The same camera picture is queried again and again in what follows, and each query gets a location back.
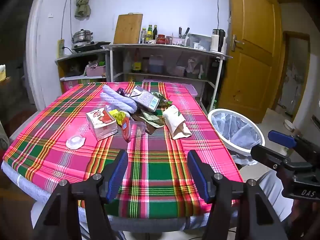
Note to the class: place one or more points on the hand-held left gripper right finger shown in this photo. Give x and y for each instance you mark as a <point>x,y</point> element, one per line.
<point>200,177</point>

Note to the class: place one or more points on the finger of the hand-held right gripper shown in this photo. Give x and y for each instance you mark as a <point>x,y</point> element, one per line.
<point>267,156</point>
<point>281,138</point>

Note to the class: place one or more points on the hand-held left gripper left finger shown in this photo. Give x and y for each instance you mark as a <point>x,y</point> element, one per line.
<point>117,177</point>

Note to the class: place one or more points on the white round waste bin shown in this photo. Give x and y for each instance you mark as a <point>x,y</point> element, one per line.
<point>247,151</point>

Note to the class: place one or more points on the pale plastic bin liner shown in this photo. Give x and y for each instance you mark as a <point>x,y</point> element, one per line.
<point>235,127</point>

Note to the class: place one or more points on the clear container with red lid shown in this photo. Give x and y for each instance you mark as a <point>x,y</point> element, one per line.
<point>131,128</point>

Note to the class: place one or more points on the clear plastic cup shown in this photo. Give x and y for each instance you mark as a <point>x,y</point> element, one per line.
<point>75,141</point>

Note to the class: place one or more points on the red carton box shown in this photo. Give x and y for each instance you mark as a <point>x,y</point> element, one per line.
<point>101,123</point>

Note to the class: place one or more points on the white paper bag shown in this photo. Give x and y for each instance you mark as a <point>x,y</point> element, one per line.
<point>175,122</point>

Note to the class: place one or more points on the yellow green wrapper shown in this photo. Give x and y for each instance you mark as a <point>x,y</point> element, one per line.
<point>118,116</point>

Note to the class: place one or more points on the brown green wrappers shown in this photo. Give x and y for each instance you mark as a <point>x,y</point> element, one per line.
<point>155,120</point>

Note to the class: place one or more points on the grey carton box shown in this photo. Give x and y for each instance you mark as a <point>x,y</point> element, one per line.
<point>145,98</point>

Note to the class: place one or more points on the purple snack wrapper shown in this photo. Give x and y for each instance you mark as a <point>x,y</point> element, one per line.
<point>121,91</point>

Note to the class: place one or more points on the white floor bowl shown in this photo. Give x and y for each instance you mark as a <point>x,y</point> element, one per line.
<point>289,125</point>

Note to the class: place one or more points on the person's grey trouser leg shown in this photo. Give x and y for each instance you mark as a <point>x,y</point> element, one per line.
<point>272,195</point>

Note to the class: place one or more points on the pink plaid tablecloth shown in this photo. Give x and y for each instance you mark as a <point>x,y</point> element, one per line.
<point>155,170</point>

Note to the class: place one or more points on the yellow wooden door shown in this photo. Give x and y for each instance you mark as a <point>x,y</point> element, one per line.
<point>250,62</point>

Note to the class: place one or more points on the white padded table cover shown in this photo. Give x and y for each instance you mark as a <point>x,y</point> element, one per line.
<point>27,187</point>

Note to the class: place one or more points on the pink lid storage box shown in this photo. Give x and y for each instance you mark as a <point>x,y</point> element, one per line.
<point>182,87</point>

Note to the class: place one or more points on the pink basket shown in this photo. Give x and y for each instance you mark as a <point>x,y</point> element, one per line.
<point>96,71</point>

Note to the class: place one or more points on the crumpled plastic bags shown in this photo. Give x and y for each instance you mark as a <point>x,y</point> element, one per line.
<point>195,67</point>

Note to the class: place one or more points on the white plastic bottle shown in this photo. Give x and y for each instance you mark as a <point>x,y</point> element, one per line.
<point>127,63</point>

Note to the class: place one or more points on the yellow label sauce bottle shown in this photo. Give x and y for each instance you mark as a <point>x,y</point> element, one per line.
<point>136,63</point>

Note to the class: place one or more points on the purple liquid jug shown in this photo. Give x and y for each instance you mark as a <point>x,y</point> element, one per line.
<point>156,65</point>

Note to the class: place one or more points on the clear plastic container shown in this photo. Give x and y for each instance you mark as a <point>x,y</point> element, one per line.
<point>200,41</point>

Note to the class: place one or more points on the low wooden cabinet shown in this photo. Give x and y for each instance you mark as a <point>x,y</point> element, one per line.
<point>75,55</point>

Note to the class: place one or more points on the black induction cooker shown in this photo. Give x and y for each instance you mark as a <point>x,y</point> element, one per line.
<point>87,46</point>

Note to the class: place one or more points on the white metal shelf rack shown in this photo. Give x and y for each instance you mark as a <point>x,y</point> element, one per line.
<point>162,48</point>

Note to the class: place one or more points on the pink knife holder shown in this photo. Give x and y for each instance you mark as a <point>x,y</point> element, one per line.
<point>178,41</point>

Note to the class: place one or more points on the yellow power strip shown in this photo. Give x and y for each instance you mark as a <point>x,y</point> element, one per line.
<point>60,47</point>

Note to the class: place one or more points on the kitchen knives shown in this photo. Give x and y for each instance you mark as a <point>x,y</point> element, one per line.
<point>185,32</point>

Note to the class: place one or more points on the red jar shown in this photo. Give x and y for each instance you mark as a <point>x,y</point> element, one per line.
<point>161,39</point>

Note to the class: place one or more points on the clear glass bottle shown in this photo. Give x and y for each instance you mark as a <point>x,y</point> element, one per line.
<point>143,36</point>

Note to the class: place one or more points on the steel pot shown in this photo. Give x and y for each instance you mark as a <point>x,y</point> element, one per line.
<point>82,36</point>

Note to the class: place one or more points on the green label bottle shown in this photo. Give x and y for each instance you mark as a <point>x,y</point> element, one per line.
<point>149,33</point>

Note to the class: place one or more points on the wooden cutting board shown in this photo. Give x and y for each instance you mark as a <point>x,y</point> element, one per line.
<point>128,28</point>

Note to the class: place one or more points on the dark oil bottle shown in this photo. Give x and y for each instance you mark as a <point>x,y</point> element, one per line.
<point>155,32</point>

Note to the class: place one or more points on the wooden door frame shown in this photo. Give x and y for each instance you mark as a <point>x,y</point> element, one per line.
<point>287,35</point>

